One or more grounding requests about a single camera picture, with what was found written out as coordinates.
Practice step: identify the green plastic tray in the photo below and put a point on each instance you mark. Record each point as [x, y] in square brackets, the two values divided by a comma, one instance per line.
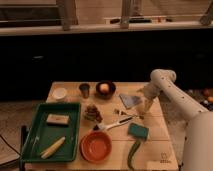
[42, 135]

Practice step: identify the white handled brush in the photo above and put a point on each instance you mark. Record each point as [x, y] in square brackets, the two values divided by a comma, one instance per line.
[103, 126]

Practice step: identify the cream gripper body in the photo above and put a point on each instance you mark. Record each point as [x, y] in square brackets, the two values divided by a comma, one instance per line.
[149, 92]

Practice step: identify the small white bowl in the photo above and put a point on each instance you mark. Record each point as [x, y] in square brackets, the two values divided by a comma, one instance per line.
[59, 94]

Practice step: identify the brown pinecone figure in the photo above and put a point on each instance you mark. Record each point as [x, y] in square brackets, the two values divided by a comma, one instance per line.
[92, 113]

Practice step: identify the metal fork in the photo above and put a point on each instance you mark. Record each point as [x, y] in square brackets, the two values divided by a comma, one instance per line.
[122, 113]

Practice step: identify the pale egg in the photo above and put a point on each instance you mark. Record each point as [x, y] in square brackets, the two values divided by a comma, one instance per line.
[104, 88]

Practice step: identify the yellow corn cob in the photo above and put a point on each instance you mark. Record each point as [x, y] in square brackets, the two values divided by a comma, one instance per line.
[53, 148]

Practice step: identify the grey-blue towel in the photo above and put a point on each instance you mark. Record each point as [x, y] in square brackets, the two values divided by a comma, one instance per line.
[130, 101]

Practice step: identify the orange-red bowl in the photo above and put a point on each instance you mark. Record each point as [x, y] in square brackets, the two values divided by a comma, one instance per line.
[95, 146]

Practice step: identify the grey metal cup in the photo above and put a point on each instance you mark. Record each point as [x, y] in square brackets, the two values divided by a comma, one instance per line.
[84, 89]

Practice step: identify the teal sponge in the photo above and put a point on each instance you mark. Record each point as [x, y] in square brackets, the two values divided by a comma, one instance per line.
[138, 131]

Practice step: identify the dark bowl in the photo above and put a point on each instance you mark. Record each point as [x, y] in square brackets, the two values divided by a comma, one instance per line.
[109, 94]

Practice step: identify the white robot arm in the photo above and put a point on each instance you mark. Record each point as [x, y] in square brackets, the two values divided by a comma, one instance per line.
[198, 145]

